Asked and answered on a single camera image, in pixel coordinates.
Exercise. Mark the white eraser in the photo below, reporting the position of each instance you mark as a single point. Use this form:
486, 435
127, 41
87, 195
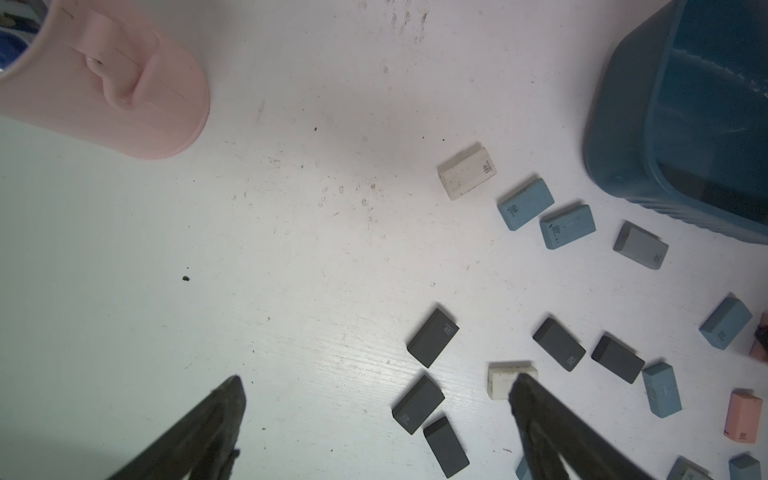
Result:
501, 377
466, 170

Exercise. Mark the grey eraser below box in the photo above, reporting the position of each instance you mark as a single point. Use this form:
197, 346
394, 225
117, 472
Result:
641, 246

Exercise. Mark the blue eraser bottom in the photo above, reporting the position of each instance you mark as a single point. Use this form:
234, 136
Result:
522, 471

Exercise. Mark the pink eraser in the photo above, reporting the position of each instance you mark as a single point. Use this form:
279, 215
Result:
743, 417
759, 348

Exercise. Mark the black eraser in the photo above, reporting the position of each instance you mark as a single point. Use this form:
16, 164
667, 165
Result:
555, 340
618, 359
446, 447
414, 408
432, 338

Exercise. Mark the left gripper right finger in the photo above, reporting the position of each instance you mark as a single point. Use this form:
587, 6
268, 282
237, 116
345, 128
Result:
555, 440

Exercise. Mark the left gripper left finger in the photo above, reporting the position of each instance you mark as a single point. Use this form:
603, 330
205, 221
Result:
201, 445

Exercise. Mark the grey eraser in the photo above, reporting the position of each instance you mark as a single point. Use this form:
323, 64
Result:
641, 246
684, 469

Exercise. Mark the pink pen holder cup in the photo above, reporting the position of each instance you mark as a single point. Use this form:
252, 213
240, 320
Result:
103, 72

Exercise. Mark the teal plastic storage box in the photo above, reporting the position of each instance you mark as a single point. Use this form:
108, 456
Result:
679, 121

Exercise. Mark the blue eraser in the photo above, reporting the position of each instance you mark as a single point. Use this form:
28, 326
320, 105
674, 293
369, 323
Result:
725, 323
567, 226
522, 471
744, 467
526, 204
662, 390

